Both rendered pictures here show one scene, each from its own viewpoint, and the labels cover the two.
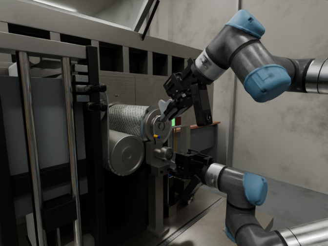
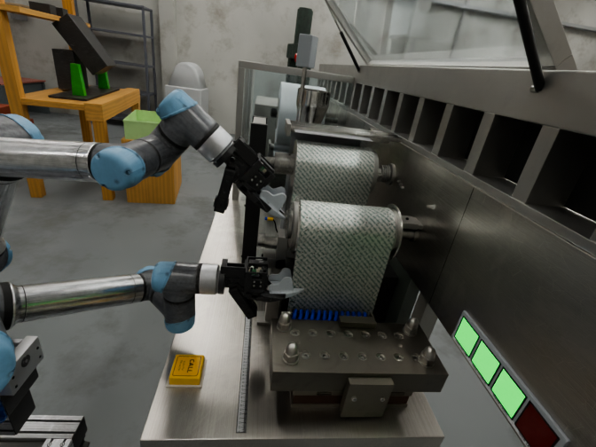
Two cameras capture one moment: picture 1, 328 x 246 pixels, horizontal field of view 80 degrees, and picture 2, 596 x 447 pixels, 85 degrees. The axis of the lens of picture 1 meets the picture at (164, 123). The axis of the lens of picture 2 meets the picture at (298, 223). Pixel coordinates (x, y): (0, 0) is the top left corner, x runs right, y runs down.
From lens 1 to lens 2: 126 cm
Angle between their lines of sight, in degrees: 118
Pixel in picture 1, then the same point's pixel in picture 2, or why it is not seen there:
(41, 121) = not seen: hidden behind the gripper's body
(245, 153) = not seen: outside the picture
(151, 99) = (484, 263)
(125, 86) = (451, 198)
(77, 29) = (439, 88)
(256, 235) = not seen: hidden behind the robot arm
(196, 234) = (231, 337)
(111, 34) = (474, 88)
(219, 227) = (213, 361)
